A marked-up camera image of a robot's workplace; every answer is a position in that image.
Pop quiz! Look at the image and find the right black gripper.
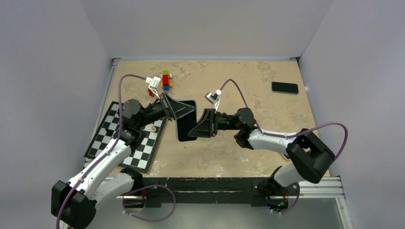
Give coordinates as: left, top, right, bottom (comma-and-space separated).
187, 108, 242, 137

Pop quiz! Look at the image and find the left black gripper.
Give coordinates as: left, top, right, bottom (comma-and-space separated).
137, 92, 195, 129

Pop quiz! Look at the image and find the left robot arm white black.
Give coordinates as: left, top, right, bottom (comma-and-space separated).
51, 93, 196, 229

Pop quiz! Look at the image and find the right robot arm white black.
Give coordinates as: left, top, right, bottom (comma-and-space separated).
188, 108, 335, 194

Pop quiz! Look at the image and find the colourful toy brick car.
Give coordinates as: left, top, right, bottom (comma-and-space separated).
161, 70, 173, 91

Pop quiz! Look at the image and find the red owl toy block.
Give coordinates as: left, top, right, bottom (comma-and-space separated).
148, 89, 155, 97

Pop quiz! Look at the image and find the black white chessboard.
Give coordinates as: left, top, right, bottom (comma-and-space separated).
84, 101, 167, 173

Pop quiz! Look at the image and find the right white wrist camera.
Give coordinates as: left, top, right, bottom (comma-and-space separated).
204, 89, 222, 111

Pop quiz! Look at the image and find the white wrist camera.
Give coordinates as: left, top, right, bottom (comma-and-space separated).
204, 89, 222, 111
145, 76, 161, 98

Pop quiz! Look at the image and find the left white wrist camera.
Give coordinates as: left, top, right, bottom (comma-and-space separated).
145, 76, 161, 98

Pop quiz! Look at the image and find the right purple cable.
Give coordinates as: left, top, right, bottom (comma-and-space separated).
219, 79, 349, 162

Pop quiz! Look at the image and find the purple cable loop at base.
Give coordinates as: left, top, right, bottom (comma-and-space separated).
122, 187, 175, 222

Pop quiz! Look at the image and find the aluminium frame rail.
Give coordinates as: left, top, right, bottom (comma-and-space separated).
57, 57, 121, 229

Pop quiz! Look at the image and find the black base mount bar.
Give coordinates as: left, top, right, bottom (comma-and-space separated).
122, 177, 299, 211

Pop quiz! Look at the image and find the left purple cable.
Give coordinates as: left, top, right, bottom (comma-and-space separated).
55, 74, 149, 229

